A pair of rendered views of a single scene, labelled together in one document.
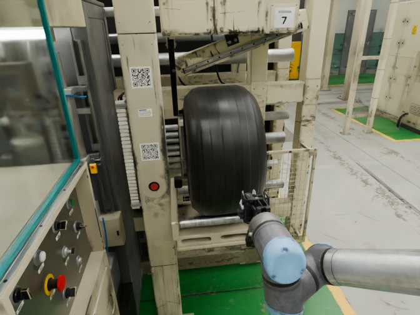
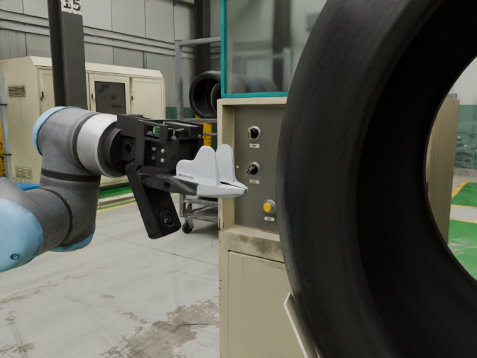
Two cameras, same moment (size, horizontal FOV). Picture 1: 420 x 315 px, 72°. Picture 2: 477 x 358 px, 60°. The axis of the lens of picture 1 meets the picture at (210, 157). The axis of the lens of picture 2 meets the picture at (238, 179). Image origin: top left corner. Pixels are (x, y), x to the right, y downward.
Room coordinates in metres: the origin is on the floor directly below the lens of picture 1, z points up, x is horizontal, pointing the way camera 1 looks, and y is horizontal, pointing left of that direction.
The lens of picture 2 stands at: (1.14, -0.48, 1.23)
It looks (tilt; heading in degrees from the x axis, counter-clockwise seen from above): 9 degrees down; 131
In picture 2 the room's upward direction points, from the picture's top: straight up
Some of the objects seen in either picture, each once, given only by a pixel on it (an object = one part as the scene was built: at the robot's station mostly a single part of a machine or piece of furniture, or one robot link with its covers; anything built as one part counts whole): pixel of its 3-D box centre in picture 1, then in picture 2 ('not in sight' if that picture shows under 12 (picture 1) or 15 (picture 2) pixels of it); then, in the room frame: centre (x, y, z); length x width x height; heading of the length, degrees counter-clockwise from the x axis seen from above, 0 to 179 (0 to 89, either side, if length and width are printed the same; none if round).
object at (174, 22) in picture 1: (226, 17); not in sight; (1.49, -0.09, 1.71); 0.61 x 0.25 x 0.15; 97
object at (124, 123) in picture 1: (130, 156); not in sight; (1.09, 0.33, 1.19); 0.05 x 0.04 x 0.48; 7
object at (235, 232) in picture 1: (216, 231); not in sight; (1.04, -0.02, 0.84); 0.36 x 0.09 x 0.06; 97
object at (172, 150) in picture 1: (164, 147); not in sight; (1.54, 0.26, 1.05); 0.20 x 0.15 x 0.30; 97
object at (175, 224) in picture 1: (175, 205); not in sight; (1.16, 0.17, 0.90); 0.40 x 0.03 x 0.10; 7
